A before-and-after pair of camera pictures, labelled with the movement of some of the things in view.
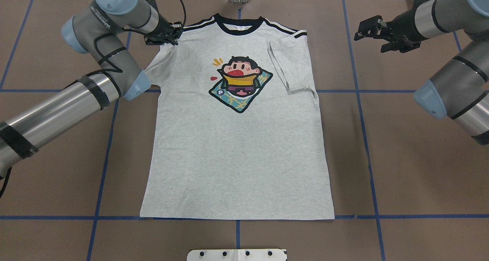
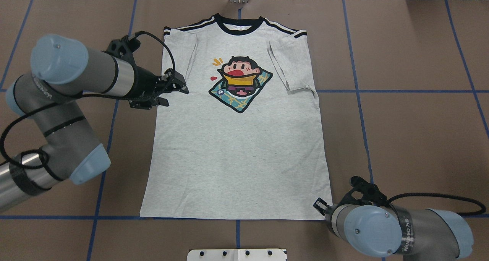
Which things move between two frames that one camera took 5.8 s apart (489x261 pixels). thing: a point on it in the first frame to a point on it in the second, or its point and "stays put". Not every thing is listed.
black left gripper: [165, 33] to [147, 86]
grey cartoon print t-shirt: [234, 128] stays put
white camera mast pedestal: [237, 255] stays put
